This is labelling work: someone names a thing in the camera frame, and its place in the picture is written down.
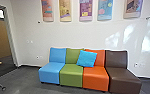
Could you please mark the brown wooden door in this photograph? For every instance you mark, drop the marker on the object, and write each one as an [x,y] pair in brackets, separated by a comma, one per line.
[0,40]

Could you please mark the blue cushion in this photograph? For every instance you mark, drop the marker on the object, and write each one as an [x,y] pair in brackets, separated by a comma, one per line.
[86,58]

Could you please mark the green sofa seat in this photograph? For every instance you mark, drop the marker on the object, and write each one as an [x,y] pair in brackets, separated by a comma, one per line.
[71,75]

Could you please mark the blue sofa seat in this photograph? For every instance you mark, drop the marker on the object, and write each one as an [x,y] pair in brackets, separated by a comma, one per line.
[51,71]

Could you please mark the orange sofa seat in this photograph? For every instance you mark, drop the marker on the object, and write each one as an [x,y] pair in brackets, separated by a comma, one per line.
[95,78]

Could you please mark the yellow poster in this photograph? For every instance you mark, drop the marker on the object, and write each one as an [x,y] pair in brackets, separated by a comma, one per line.
[65,10]

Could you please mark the purple poster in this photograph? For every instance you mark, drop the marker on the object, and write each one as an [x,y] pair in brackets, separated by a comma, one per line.
[86,10]

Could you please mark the poster with red figure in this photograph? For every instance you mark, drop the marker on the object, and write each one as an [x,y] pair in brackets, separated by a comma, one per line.
[47,10]

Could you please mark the light blue poster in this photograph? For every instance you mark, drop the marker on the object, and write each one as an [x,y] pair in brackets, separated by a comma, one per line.
[105,9]

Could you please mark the brown sofa seat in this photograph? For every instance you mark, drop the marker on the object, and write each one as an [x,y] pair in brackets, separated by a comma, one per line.
[123,81]

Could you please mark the pink and beige poster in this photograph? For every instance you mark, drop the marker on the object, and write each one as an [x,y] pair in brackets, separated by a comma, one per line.
[133,8]

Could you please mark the white wall outlet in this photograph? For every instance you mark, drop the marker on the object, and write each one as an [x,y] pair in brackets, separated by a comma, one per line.
[136,64]
[37,57]

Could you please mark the white light switch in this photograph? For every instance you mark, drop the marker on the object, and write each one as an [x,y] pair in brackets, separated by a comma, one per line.
[29,41]

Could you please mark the dark door frame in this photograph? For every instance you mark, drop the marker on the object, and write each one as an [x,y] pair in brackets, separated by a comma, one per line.
[13,40]

